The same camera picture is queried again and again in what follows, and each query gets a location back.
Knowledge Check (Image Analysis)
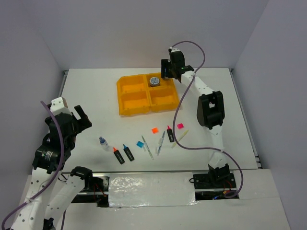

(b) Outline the round blue-white tin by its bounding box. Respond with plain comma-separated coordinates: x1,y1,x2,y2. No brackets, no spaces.
149,77,160,87

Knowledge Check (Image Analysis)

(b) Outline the small glue bottle blue cap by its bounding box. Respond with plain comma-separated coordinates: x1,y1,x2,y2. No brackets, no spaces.
99,137,112,152

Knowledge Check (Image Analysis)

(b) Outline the black highlighter orange tip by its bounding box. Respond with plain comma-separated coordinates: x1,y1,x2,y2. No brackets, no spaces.
113,147,125,164

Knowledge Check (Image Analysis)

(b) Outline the pink highlighter cap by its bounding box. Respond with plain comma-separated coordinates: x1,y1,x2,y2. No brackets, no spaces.
177,123,184,129

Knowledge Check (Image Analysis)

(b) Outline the orange highlighter cap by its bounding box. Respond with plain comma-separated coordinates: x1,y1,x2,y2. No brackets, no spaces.
152,127,159,134

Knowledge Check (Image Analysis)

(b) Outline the black highlighter pink tip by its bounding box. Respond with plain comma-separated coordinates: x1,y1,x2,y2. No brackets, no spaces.
167,126,175,143

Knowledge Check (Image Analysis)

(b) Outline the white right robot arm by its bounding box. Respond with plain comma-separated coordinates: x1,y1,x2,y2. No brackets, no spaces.
161,47,230,187

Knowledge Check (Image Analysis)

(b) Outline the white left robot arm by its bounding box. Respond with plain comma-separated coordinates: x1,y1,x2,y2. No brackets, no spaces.
1,102,94,230

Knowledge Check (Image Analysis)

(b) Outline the orange four-compartment organizer tray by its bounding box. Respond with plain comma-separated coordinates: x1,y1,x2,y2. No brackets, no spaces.
117,72,179,116

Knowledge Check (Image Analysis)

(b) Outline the black highlighter blue tip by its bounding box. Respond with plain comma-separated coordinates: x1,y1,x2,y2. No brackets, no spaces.
123,144,135,161

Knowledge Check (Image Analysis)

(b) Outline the blue clear pen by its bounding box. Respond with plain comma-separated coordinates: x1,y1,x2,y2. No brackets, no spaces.
157,132,165,155

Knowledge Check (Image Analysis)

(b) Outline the blue highlighter cap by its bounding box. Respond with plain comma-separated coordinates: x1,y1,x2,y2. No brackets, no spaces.
137,141,144,148

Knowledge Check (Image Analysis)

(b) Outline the yellow clear pen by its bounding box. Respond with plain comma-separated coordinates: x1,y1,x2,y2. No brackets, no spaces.
171,130,189,148

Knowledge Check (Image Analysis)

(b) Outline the green clear pen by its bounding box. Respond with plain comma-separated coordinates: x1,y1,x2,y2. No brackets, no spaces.
141,135,154,160

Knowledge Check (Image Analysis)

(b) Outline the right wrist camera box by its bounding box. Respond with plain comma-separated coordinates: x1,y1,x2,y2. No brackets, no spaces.
168,47,180,53

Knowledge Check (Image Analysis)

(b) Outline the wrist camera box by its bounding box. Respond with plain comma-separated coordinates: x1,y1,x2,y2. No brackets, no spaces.
50,97,70,116
168,47,180,53

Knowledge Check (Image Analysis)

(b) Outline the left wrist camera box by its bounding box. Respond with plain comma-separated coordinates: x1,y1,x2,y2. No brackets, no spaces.
50,97,70,116

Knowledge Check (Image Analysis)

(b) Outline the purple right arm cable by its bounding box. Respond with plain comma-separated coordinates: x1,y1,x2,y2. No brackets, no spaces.
169,41,244,199

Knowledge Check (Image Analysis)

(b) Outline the foil-covered base plate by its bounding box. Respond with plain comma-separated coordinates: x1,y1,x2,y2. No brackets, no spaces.
108,172,197,207

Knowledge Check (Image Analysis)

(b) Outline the black mounting rail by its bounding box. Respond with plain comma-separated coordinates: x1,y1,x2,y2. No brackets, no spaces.
72,172,240,208

